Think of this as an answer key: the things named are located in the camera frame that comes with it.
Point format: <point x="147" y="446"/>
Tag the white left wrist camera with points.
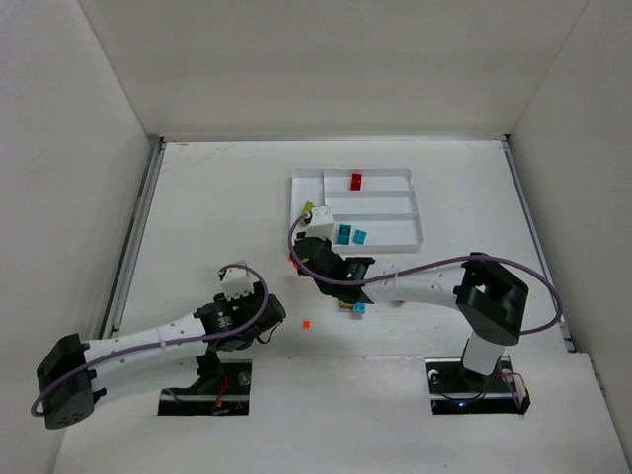
<point x="236" y="281"/>

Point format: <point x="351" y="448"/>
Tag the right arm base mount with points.
<point x="454" y="390"/>

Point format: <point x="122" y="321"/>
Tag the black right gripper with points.
<point x="306" y="248"/>

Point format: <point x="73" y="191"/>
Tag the teal square lego brick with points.
<point x="359" y="237"/>

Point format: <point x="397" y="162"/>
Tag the long lime green lego brick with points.
<point x="306" y="210"/>

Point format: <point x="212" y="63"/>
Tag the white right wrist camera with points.
<point x="319" y="222"/>

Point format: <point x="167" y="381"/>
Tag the white compartment tray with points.
<point x="386" y="207"/>

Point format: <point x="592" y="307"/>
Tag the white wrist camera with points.
<point x="319" y="222"/>
<point x="236" y="281"/>

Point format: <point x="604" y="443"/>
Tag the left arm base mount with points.
<point x="222" y="389"/>

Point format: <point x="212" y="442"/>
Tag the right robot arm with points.
<point x="491" y="299"/>

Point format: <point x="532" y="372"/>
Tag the teal curved lego brick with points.
<point x="343" y="235"/>

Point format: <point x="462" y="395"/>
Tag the red lego brick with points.
<point x="355" y="182"/>

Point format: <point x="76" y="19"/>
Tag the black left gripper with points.
<point x="259" y="306"/>

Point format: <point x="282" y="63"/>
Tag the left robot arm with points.
<point x="75" y="378"/>

